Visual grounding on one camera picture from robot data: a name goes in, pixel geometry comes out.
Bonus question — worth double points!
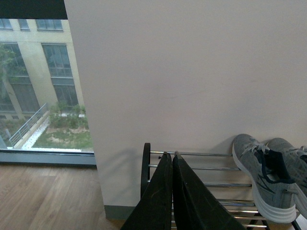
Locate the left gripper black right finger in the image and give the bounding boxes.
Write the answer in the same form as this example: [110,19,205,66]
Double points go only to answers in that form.
[173,151,245,230]

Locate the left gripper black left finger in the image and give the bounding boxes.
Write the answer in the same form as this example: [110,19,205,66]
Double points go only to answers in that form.
[121,152,173,230]

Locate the grey knit sneaker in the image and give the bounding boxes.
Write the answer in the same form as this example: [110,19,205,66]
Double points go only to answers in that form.
[232,134,297,223]
[266,138,307,218]

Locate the black metal shoe rack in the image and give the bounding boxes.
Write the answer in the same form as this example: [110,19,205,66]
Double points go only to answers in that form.
[140,142,302,230]

